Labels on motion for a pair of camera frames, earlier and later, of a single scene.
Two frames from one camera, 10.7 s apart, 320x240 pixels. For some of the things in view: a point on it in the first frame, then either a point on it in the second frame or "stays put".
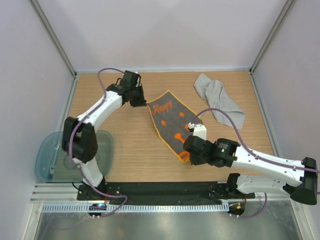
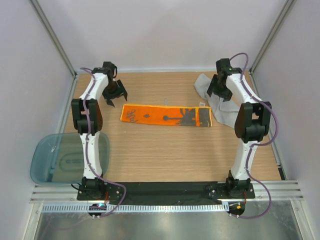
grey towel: x=211 y=91 stays put
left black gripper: x=141 y=102 -> x=121 y=92
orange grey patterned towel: x=172 y=117 -> x=192 y=116
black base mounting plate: x=161 y=191 stays put
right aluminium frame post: x=270 y=35 stays put
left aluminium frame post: x=47 y=26 stays put
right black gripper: x=195 y=161 -> x=226 y=95
